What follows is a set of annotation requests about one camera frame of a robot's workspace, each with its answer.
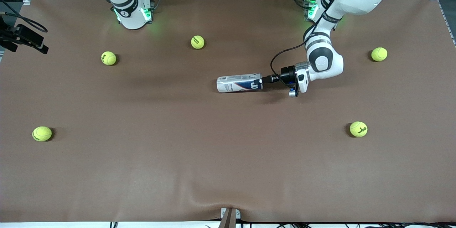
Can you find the grey metal camera bracket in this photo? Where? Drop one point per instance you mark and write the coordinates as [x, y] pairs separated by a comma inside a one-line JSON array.
[[229, 217]]

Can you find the white blue tennis ball can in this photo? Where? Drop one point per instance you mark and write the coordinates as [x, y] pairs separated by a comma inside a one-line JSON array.
[[235, 83]]

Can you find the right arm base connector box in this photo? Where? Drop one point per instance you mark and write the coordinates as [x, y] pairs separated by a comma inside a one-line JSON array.
[[146, 13]]

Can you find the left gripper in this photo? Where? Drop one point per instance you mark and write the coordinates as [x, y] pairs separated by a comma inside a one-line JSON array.
[[286, 75]]

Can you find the yellow-green tennis ball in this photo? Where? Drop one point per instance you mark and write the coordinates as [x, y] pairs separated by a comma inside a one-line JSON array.
[[108, 58], [197, 42], [379, 54], [358, 129], [42, 133]]

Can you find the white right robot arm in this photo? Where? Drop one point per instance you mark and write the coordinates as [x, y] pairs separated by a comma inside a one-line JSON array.
[[124, 3]]

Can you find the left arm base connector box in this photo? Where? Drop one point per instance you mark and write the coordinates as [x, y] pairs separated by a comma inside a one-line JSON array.
[[310, 10]]

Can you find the brown table mat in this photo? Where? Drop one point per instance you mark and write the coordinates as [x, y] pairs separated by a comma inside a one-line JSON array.
[[228, 156]]

